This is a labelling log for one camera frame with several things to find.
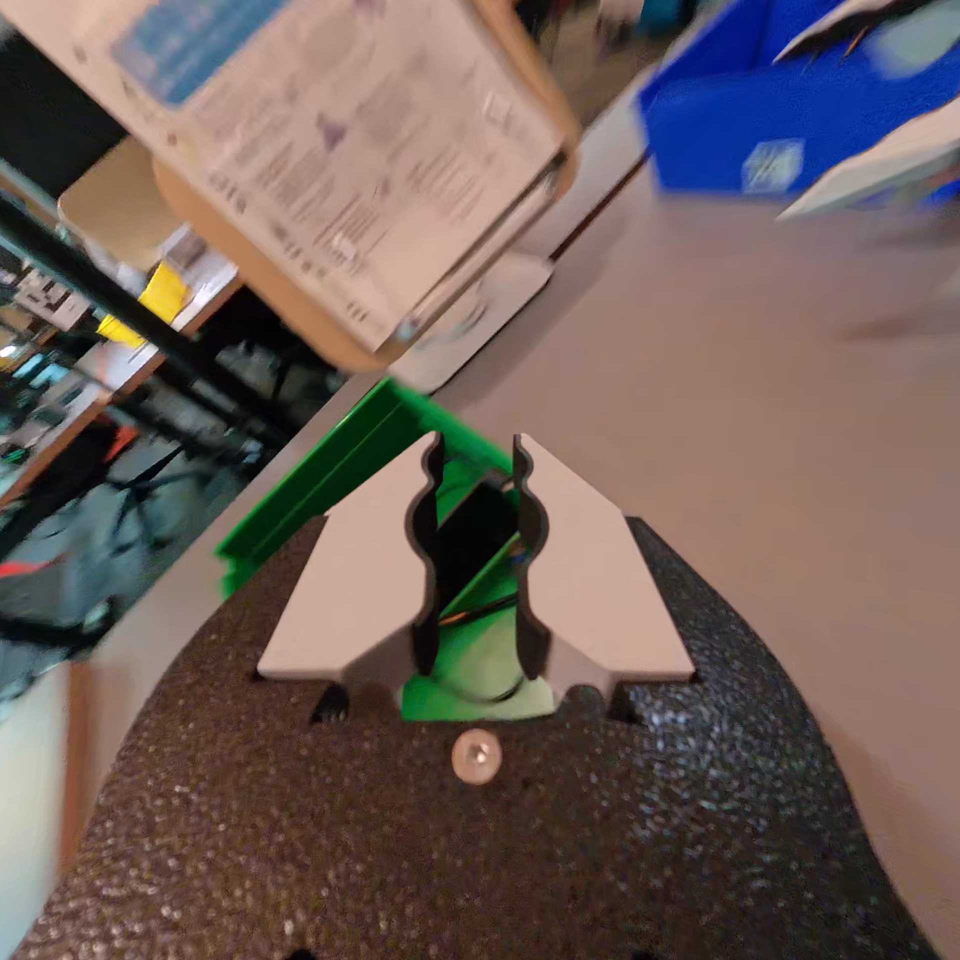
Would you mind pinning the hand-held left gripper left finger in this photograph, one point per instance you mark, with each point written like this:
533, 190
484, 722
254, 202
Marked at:
352, 592

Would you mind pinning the yellow plastic bin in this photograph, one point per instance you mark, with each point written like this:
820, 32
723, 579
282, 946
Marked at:
161, 289

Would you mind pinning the blue plastic bin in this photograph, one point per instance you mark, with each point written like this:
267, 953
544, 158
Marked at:
712, 112

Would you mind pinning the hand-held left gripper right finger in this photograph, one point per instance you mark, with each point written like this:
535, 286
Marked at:
607, 592

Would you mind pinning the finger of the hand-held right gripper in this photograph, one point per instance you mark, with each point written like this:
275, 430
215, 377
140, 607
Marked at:
877, 13
885, 176

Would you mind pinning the green plastic bin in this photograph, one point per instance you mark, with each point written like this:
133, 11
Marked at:
337, 465

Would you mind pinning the blue header leaflet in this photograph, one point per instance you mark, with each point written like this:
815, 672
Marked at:
300, 150

